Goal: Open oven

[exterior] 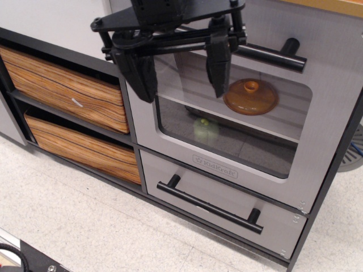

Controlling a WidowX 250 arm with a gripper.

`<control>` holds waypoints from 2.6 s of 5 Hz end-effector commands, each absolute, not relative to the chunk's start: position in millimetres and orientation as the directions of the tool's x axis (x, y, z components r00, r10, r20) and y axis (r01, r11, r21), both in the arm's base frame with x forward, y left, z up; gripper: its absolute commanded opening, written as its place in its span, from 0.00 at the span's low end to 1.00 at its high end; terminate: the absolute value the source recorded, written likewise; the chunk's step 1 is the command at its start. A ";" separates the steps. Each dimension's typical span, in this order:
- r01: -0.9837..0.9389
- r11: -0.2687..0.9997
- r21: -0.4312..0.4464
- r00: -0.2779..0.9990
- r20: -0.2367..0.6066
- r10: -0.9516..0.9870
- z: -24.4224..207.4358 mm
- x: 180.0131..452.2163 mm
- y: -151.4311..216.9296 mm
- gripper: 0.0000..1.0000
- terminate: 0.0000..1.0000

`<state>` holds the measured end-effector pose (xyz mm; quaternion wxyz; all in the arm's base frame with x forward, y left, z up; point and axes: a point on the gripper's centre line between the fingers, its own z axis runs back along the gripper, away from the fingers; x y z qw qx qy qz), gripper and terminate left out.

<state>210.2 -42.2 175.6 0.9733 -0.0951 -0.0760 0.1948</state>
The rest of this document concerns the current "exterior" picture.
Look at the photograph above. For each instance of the upper wood-pattern storage bin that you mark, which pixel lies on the upper wood-pattern storage bin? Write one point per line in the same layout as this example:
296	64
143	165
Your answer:
90	99

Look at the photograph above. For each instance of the grey toy oven door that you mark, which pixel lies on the grey toy oven door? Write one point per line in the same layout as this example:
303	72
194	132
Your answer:
283	154

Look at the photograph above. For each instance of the grey lower drawer front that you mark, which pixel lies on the grey lower drawer front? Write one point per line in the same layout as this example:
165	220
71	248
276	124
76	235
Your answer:
281	228

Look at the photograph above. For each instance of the lower wood-pattern storage bin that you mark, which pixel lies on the lower wood-pattern storage bin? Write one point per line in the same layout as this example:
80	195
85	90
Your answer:
82	145

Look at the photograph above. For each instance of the black drawer handle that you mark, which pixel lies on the black drawer handle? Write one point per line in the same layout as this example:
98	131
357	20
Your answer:
250	223

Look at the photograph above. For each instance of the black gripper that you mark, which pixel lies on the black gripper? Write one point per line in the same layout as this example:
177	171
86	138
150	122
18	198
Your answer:
134	35

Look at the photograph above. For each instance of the grey round floor base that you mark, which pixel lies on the grey round floor base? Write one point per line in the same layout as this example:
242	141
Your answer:
353	156

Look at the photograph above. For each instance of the green toy bell pepper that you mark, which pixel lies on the green toy bell pepper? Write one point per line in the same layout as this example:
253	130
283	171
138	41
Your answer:
205	131

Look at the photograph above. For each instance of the wooden countertop edge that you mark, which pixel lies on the wooden countertop edge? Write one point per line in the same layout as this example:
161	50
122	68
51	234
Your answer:
352	8

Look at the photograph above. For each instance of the black oven door handle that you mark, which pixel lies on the black oven door handle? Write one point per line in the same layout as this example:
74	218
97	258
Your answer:
269	54

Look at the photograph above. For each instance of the orange toy pot lid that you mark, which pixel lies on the orange toy pot lid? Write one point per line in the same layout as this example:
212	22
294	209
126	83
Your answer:
251	97

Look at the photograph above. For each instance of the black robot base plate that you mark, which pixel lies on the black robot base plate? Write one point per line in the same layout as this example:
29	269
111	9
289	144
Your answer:
31	259

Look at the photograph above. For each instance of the grey oven shelf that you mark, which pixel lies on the grey oven shelf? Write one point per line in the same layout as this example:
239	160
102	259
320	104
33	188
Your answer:
280	122

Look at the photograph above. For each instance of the wood-pattern storage bin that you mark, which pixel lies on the wood-pattern storage bin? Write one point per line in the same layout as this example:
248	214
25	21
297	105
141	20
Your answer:
90	99
82	145

